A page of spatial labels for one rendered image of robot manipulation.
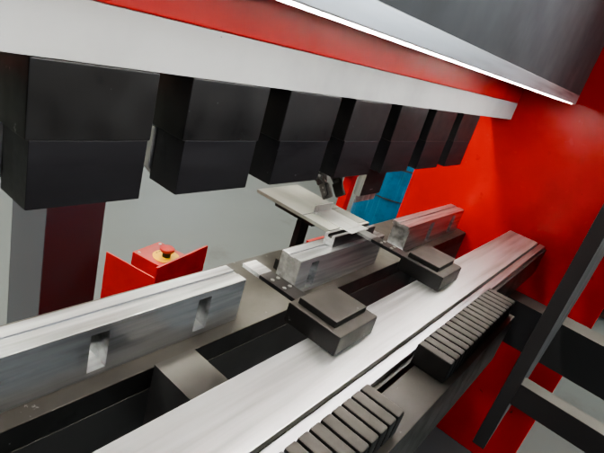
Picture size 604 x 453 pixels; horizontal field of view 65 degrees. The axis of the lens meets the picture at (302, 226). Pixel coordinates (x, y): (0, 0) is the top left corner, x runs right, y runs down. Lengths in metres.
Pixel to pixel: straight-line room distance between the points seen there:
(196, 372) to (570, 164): 1.50
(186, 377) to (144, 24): 0.53
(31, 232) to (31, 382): 0.84
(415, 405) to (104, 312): 0.48
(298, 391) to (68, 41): 0.51
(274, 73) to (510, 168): 1.37
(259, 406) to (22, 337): 0.33
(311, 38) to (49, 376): 0.63
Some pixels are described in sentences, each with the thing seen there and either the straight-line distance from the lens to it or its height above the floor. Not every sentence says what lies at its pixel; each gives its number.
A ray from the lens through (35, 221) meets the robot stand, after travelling 1.53.
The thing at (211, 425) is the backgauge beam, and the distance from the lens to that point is 0.62.
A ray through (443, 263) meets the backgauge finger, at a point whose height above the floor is 1.03.
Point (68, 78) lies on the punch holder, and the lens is 0.57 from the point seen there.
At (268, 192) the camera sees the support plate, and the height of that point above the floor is 1.00.
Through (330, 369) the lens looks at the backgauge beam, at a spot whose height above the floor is 0.98.
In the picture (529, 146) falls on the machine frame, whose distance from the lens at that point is 1.97.
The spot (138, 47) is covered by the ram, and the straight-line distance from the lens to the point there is 0.60.
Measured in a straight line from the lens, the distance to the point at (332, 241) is 1.18.
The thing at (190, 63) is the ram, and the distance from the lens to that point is 0.65.
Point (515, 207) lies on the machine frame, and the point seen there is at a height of 1.05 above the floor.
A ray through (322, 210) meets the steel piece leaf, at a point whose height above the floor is 1.00.
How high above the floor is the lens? 1.43
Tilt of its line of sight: 22 degrees down
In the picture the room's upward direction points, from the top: 17 degrees clockwise
